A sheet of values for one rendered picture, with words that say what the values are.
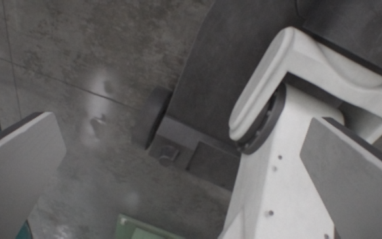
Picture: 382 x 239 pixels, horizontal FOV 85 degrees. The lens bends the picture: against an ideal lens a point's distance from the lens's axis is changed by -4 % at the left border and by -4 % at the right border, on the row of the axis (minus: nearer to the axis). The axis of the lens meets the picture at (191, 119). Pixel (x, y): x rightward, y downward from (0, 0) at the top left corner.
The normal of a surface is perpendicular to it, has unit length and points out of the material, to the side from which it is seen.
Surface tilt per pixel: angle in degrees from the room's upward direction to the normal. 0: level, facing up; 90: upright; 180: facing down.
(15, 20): 0
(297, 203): 64
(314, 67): 0
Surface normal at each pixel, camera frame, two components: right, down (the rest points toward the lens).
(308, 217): 0.24, -0.46
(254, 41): -0.20, 0.50
